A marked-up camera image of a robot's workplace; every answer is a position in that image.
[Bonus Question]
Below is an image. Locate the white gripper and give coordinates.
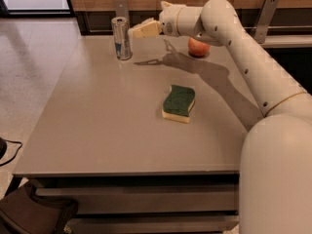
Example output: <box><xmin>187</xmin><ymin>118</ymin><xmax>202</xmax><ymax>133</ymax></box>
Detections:
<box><xmin>130</xmin><ymin>1</ymin><xmax>184</xmax><ymax>38</ymax></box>

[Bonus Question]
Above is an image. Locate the silver blue redbull can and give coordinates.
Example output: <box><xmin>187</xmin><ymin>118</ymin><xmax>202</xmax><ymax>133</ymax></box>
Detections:
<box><xmin>111</xmin><ymin>17</ymin><xmax>132</xmax><ymax>60</ymax></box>

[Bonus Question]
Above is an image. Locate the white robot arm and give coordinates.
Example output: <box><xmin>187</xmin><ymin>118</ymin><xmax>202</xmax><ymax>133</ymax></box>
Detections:
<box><xmin>129</xmin><ymin>0</ymin><xmax>312</xmax><ymax>234</ymax></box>

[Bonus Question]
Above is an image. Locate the red apple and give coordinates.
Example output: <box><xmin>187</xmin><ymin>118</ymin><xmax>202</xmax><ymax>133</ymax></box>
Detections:
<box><xmin>188</xmin><ymin>38</ymin><xmax>211</xmax><ymax>58</ymax></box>

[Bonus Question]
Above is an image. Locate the green yellow sponge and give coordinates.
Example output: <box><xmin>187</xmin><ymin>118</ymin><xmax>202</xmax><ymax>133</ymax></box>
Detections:
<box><xmin>162</xmin><ymin>85</ymin><xmax>196</xmax><ymax>124</ymax></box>

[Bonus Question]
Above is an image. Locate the grey upper drawer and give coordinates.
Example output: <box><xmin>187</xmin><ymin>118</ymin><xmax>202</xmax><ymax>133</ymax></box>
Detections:
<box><xmin>36</xmin><ymin>185</ymin><xmax>239</xmax><ymax>215</ymax></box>

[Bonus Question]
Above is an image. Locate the grey drawer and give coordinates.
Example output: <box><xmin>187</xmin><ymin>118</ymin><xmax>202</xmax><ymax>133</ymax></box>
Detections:
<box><xmin>36</xmin><ymin>185</ymin><xmax>239</xmax><ymax>215</ymax></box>
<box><xmin>67</xmin><ymin>214</ymin><xmax>238</xmax><ymax>234</ymax></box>

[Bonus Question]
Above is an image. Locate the grey lower drawer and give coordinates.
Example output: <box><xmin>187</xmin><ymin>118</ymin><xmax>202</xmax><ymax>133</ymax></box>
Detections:
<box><xmin>67</xmin><ymin>214</ymin><xmax>238</xmax><ymax>234</ymax></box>

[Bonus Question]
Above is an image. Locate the dark brown bag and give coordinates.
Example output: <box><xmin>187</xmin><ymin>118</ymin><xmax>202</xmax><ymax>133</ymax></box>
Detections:
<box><xmin>0</xmin><ymin>182</ymin><xmax>78</xmax><ymax>234</ymax></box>

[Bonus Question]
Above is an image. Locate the left metal wall bracket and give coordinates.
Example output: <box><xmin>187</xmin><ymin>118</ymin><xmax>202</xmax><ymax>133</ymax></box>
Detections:
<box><xmin>113</xmin><ymin>0</ymin><xmax>130</xmax><ymax>20</ymax></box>

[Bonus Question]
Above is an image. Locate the metal wall bracket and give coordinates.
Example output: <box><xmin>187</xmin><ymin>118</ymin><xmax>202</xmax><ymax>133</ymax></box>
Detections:
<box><xmin>113</xmin><ymin>0</ymin><xmax>130</xmax><ymax>20</ymax></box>
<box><xmin>251</xmin><ymin>0</ymin><xmax>280</xmax><ymax>44</ymax></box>

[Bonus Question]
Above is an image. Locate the right metal wall bracket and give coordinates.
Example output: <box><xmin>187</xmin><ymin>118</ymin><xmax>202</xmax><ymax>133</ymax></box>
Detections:
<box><xmin>251</xmin><ymin>0</ymin><xmax>280</xmax><ymax>44</ymax></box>

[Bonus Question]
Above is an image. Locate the black cable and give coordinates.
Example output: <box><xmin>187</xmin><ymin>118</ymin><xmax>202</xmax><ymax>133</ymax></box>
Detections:
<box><xmin>0</xmin><ymin>137</ymin><xmax>23</xmax><ymax>168</ymax></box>

